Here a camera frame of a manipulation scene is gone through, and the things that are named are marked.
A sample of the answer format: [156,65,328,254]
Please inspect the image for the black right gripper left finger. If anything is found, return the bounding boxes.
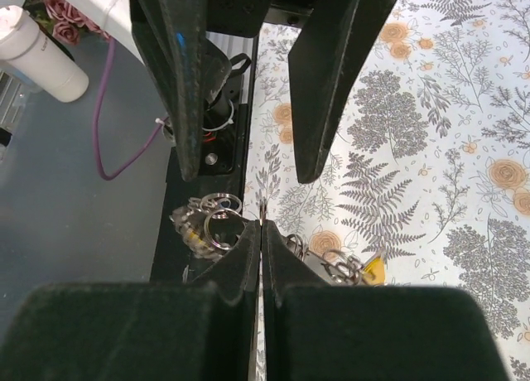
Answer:
[1,221,259,380]

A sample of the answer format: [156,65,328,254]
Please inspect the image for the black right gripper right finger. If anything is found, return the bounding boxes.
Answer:
[263,221,508,380]

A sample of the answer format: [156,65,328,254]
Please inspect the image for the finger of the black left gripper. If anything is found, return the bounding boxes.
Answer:
[129,0,207,181]
[288,0,397,184]

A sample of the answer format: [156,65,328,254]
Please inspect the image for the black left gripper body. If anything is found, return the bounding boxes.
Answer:
[206,0,316,37]

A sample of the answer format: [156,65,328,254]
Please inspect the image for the steel disc with keyrings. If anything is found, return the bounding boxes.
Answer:
[169,193,385,286]

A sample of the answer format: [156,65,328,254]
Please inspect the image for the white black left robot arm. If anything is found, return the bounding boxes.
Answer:
[66,0,397,184]

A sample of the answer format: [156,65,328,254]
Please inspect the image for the yellow key tag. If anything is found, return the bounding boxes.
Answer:
[182,228,209,253]
[361,254,386,286]

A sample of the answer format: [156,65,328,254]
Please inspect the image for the pink artificial roses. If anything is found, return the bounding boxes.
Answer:
[42,0,110,46]

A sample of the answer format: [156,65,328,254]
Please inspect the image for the white bottle red cap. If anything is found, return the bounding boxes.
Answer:
[1,5,89,103]

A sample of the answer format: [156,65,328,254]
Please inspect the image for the floral table mat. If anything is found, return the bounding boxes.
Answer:
[243,0,529,380]

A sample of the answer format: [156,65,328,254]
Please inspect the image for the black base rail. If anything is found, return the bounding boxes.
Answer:
[150,33,258,284]

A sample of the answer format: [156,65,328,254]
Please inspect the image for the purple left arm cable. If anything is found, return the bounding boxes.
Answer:
[91,35,171,181]

